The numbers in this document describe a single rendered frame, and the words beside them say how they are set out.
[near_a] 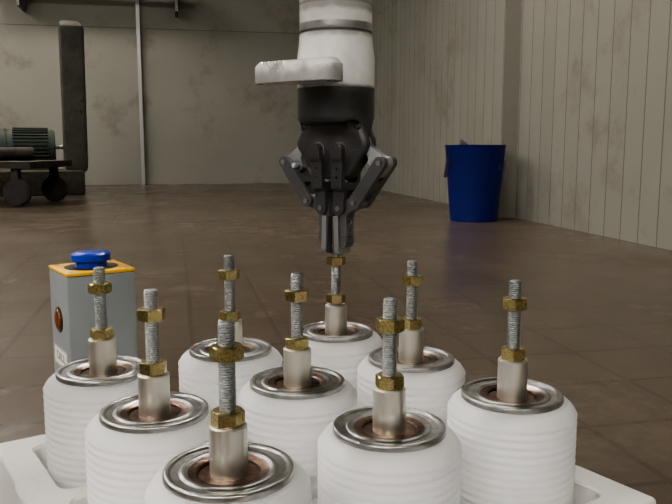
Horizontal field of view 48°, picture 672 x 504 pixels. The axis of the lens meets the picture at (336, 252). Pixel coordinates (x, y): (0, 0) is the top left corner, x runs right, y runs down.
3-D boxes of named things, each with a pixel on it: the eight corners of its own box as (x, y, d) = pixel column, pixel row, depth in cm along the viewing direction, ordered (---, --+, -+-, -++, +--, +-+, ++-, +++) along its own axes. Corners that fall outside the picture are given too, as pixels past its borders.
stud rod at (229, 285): (234, 334, 70) (232, 254, 69) (237, 336, 69) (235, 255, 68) (223, 335, 69) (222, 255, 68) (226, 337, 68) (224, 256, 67)
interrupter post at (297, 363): (277, 390, 59) (276, 349, 58) (290, 381, 61) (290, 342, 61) (304, 393, 58) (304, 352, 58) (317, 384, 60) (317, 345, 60)
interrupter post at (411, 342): (391, 363, 66) (392, 327, 66) (408, 358, 68) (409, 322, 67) (413, 369, 64) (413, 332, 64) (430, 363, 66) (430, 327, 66)
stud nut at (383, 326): (372, 332, 48) (372, 319, 48) (378, 326, 50) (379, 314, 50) (401, 334, 48) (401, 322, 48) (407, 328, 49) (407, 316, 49)
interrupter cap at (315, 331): (298, 327, 79) (298, 321, 79) (369, 326, 80) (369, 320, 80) (299, 346, 72) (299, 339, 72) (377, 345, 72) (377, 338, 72)
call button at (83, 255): (77, 275, 75) (76, 255, 75) (66, 270, 79) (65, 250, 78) (116, 271, 78) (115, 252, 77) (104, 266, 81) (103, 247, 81)
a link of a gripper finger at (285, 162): (298, 153, 77) (331, 195, 76) (288, 165, 78) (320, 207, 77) (282, 153, 75) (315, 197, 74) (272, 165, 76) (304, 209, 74)
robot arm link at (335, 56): (249, 86, 69) (248, 16, 68) (320, 93, 78) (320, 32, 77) (330, 81, 64) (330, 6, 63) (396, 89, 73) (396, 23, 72)
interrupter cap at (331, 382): (232, 396, 58) (232, 387, 57) (276, 369, 64) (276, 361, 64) (322, 408, 55) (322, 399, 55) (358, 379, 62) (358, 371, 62)
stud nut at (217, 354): (207, 363, 41) (207, 349, 41) (210, 355, 43) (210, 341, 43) (243, 363, 42) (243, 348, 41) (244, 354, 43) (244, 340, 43)
